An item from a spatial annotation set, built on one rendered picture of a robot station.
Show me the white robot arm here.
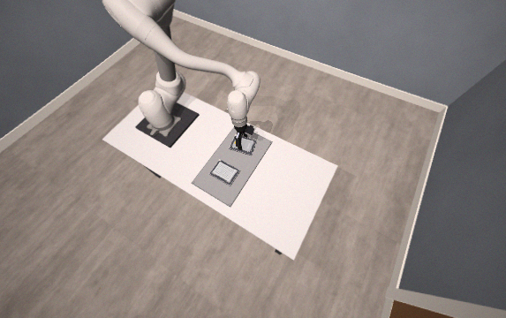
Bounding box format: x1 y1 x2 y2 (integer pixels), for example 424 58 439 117
102 0 260 137

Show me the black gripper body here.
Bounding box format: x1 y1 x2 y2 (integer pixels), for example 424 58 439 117
234 125 246 135

